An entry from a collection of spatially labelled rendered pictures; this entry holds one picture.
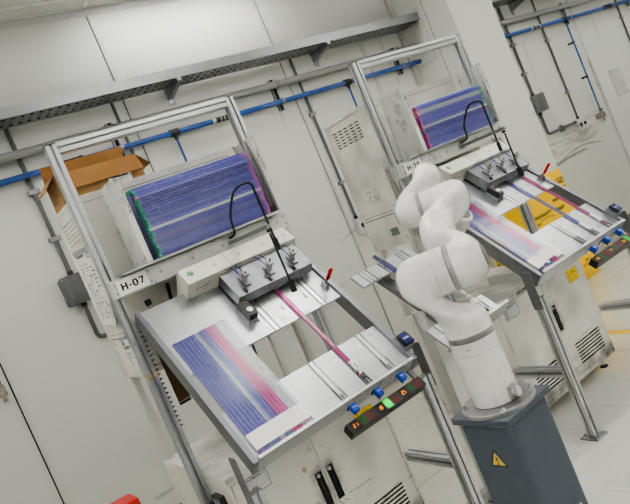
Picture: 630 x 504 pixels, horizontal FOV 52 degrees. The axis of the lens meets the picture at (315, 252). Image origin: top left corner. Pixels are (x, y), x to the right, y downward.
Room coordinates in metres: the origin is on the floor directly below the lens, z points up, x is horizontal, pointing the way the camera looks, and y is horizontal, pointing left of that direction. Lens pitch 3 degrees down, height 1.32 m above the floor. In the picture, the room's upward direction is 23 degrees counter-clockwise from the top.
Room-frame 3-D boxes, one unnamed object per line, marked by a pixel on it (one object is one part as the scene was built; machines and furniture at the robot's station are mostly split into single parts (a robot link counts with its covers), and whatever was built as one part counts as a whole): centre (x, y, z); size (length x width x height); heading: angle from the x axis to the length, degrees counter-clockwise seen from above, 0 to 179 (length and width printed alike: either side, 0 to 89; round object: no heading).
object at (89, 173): (2.69, 0.59, 1.82); 0.68 x 0.30 x 0.20; 123
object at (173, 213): (2.50, 0.34, 1.52); 0.51 x 0.13 x 0.27; 123
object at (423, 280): (1.61, -0.25, 1.00); 0.19 x 0.12 x 0.24; 73
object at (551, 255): (3.21, -0.88, 0.65); 1.01 x 0.73 x 1.29; 33
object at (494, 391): (1.60, -0.28, 0.79); 0.19 x 0.19 x 0.18
